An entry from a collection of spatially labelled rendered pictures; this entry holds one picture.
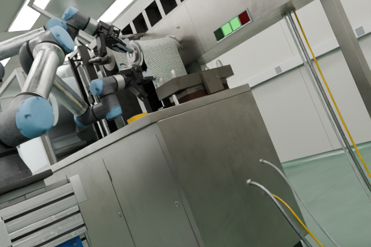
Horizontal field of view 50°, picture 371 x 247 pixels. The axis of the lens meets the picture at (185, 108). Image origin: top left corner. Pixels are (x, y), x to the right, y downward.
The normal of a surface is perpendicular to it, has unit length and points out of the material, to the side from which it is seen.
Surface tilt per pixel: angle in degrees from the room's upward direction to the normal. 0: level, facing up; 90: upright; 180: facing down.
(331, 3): 90
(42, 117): 95
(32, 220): 90
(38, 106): 95
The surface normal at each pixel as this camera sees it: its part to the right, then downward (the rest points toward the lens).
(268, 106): -0.71, 0.23
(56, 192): 0.50, -0.26
